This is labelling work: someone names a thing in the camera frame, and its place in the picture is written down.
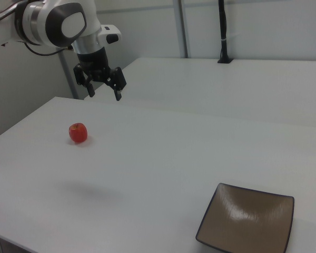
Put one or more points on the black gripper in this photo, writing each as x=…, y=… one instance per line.
x=93, y=63

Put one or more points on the red apple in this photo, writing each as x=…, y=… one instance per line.
x=78, y=133

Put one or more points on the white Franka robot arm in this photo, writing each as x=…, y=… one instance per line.
x=39, y=21

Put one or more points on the brown square ceramic plate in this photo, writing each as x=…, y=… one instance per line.
x=246, y=220

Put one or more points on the black pole with base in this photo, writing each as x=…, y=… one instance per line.
x=223, y=31

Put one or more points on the grey partition frame post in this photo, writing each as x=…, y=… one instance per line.
x=183, y=29
x=68, y=76

